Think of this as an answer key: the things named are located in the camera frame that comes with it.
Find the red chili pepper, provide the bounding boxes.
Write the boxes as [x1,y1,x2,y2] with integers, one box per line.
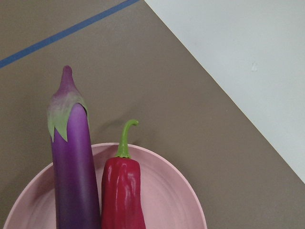
[101,119,146,229]

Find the purple eggplant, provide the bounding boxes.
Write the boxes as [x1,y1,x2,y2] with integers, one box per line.
[47,66,100,229]

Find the pink plate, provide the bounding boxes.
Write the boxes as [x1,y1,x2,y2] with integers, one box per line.
[3,145,207,229]

